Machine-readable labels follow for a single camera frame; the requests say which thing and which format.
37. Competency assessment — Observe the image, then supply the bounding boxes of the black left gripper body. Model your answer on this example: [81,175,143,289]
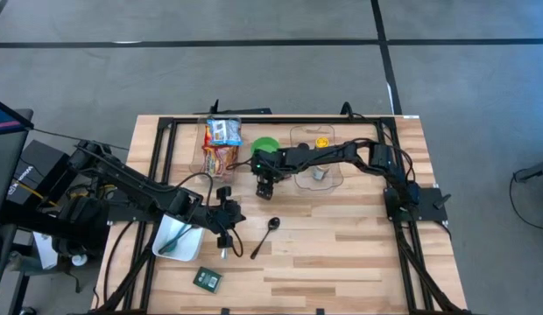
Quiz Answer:
[196,185,243,249]

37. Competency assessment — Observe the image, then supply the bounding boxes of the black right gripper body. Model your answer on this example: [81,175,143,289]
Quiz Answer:
[253,146,299,201]

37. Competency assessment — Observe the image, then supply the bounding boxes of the red and yellow ramen packet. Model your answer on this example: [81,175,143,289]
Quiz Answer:
[201,143,240,181]

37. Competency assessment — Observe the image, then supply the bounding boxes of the blue ramen noodle packet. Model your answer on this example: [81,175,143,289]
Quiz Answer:
[206,118,243,147]

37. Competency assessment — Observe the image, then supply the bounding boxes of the teal plastic spoon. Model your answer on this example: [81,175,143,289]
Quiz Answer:
[161,224,194,254]

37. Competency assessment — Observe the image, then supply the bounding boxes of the green cardboard box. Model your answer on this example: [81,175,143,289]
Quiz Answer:
[192,266,223,294]

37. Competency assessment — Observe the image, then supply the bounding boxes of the green plastic bowl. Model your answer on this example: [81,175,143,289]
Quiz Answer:
[250,136,282,155]

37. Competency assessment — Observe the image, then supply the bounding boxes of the white plastic bin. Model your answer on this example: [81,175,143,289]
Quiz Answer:
[152,213,206,263]

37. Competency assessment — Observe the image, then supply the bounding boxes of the clear plastic bin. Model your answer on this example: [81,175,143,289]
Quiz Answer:
[188,114,243,185]
[289,124,344,192]

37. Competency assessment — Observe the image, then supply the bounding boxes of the white paper sheet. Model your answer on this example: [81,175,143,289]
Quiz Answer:
[32,231,59,270]

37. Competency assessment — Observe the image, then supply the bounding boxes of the black case white lettering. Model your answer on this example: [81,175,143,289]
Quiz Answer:
[7,150,39,205]

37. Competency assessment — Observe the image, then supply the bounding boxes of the black computer monitor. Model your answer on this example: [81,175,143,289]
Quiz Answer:
[0,95,35,228]

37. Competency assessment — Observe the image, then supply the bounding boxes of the grey chair base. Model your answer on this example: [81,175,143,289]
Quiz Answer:
[513,157,543,185]

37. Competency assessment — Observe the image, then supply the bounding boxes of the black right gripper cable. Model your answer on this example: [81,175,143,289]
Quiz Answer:
[225,159,256,172]

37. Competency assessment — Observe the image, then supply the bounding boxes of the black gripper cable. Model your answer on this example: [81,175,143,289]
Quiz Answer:
[177,171,245,258]
[225,159,256,172]

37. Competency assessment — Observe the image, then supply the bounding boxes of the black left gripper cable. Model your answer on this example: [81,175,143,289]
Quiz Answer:
[177,171,245,258]

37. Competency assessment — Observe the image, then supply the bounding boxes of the black mount bracket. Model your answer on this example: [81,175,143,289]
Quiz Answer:
[208,99,272,116]

